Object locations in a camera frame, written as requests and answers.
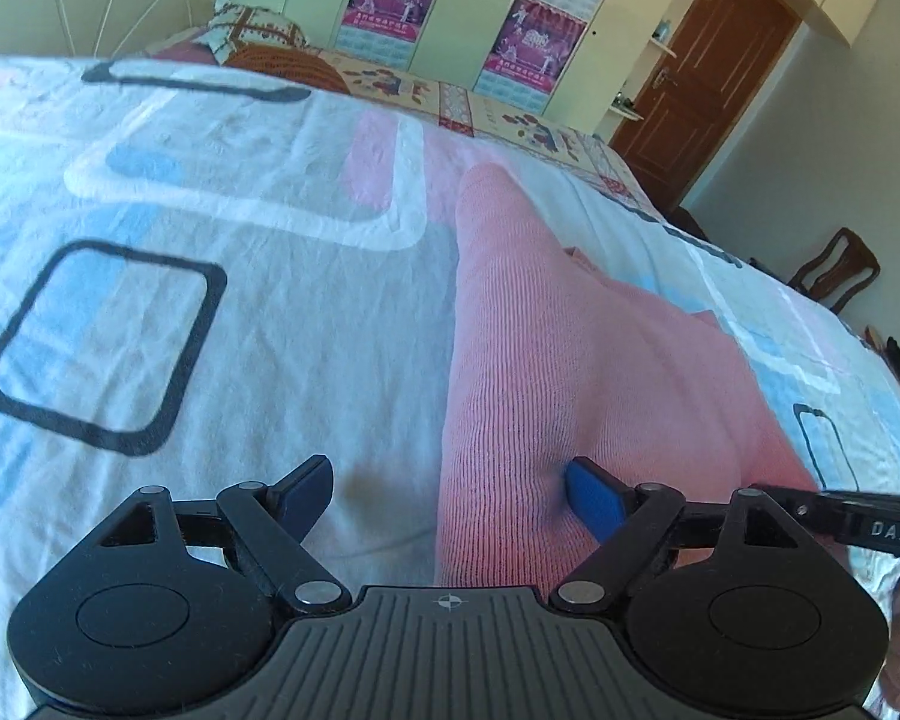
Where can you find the cream wardrobe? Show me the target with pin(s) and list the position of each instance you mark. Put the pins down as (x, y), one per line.
(465, 7)

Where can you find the brown wooden door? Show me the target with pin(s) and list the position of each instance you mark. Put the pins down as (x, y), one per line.
(701, 82)

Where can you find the maroon cloth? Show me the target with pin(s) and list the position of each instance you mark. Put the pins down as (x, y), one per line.
(184, 51)

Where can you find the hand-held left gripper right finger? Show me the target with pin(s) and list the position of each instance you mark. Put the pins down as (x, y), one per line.
(592, 496)

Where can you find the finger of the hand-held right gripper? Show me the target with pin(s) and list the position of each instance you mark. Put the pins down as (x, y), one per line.
(814, 506)

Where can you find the dark red object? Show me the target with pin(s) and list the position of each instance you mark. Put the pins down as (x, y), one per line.
(886, 352)

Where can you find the wooden chair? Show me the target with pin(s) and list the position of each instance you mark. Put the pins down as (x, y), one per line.
(840, 274)

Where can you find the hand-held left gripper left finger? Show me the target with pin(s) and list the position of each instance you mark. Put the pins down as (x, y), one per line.
(307, 491)

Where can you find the pink knit sweater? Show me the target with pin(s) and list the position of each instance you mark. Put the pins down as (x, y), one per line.
(540, 360)

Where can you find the yellow floral quilt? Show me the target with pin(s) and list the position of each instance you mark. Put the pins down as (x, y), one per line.
(495, 112)

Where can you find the orange brown cushion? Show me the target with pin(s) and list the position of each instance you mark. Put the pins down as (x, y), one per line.
(292, 69)

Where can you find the patterned pillow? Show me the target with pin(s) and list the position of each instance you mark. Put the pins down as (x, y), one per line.
(251, 26)

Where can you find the white blue pink bed sheet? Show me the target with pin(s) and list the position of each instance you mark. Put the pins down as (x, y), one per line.
(232, 255)

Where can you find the cream corner shelves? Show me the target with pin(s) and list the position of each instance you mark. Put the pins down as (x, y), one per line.
(656, 37)

